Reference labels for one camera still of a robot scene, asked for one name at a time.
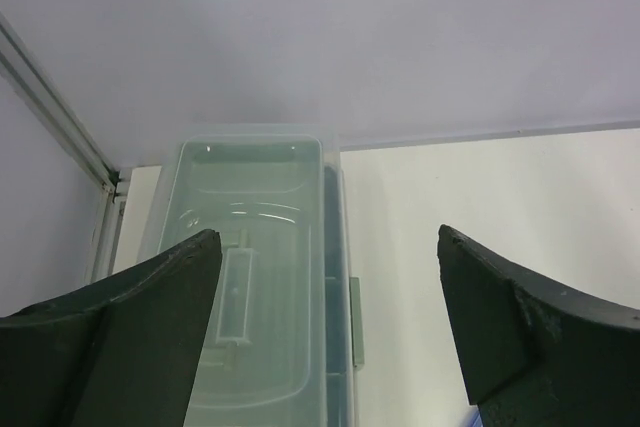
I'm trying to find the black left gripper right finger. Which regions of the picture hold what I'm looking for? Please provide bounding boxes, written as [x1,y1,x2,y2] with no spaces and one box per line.
[437,225,639,426]

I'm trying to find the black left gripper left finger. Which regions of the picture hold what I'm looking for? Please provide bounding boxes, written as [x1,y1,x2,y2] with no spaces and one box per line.
[1,229,222,426]

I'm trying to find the green translucent tool box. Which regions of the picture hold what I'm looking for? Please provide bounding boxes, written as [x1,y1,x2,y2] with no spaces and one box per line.
[139,124,360,426]

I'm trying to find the aluminium frame post left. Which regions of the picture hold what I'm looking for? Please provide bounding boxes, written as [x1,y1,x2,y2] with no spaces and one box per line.
[1,18,126,284]

